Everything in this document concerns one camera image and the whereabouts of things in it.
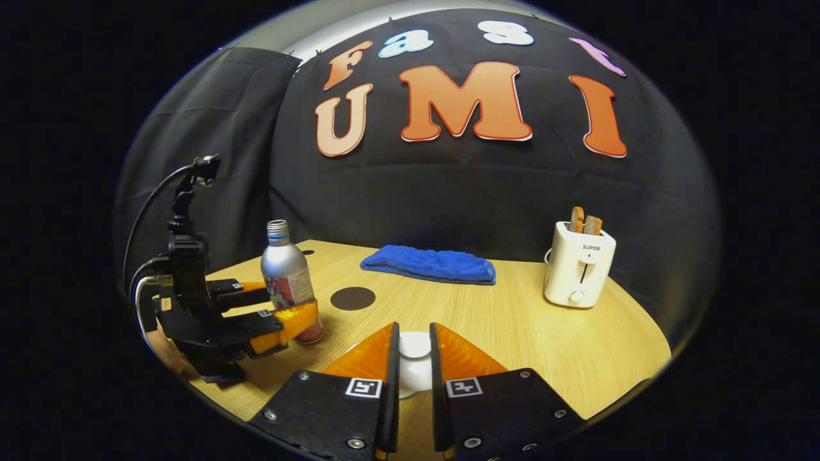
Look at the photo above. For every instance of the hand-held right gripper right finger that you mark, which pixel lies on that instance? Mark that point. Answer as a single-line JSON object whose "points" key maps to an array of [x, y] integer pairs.
{"points": [[437, 397]]}

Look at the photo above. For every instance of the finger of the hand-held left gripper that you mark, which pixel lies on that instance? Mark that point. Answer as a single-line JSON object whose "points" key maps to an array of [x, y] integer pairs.
{"points": [[288, 323], [240, 296]]}

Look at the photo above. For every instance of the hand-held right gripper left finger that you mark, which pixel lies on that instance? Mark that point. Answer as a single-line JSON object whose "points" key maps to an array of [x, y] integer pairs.
{"points": [[392, 397]]}

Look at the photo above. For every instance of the silver water bottle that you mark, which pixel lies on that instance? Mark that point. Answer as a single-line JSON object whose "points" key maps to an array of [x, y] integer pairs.
{"points": [[285, 266]]}

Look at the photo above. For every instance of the white teacup lid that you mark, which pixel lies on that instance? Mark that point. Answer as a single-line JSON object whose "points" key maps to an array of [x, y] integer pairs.
{"points": [[415, 346]]}

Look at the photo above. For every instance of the dark brown round coaster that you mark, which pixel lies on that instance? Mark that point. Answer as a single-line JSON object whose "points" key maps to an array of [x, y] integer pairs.
{"points": [[353, 298]]}

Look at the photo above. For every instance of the blue towel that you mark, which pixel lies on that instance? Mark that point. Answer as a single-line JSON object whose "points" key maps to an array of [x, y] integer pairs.
{"points": [[429, 264]]}

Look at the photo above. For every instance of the white toaster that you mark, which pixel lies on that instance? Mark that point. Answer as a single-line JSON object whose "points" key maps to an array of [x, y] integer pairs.
{"points": [[576, 269]]}

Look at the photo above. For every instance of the brown toast slice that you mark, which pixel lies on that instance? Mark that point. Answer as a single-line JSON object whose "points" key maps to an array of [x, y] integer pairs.
{"points": [[592, 225], [577, 219]]}

